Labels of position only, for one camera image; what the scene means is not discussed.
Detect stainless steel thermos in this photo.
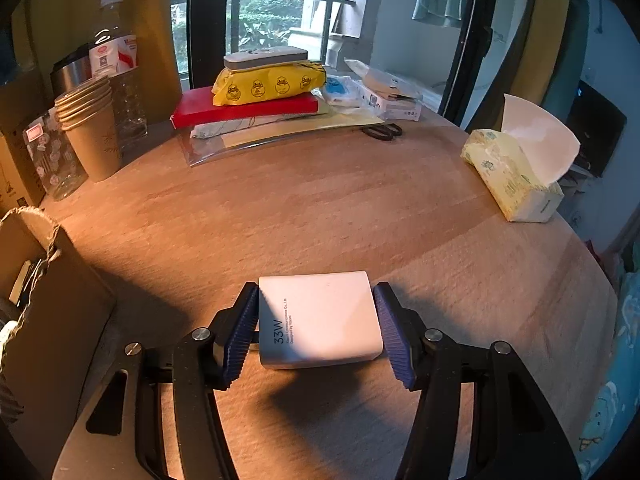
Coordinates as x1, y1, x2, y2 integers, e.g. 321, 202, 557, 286
50, 44, 91, 99

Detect black scissors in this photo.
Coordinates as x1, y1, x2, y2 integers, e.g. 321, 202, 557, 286
360, 124, 404, 142

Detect clear plastic water bottle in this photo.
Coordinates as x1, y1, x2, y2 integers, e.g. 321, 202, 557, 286
89, 0, 148, 150

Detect grey case on wipes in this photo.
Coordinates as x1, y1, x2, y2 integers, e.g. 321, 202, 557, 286
224, 46, 308, 70

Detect floral glass jar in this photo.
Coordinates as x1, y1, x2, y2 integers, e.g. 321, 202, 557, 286
23, 107, 88, 200

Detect yellow wet wipes pack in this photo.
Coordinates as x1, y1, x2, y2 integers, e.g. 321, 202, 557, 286
212, 61, 326, 106

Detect white power adapter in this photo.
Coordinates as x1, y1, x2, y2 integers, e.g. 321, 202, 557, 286
258, 271, 383, 370

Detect tissue pack with tissue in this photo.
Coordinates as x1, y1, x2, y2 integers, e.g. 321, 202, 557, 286
461, 94, 580, 223

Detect white pill bottle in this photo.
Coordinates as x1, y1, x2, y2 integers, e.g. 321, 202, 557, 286
0, 321, 17, 356

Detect brown lamp packaging box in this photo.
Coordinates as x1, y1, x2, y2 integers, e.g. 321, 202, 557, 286
0, 74, 47, 216

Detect cardboard box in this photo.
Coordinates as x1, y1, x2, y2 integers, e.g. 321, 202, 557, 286
1, 207, 116, 432

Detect grey headboard bed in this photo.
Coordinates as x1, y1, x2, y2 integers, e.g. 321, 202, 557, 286
576, 242, 639, 479

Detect white small boxes pile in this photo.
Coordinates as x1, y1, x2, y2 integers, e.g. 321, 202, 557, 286
320, 58, 422, 122

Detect black television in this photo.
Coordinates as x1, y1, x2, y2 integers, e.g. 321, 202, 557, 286
566, 80, 627, 178

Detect stack of paper cups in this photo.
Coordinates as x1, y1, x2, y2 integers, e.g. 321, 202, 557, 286
54, 76, 122, 182

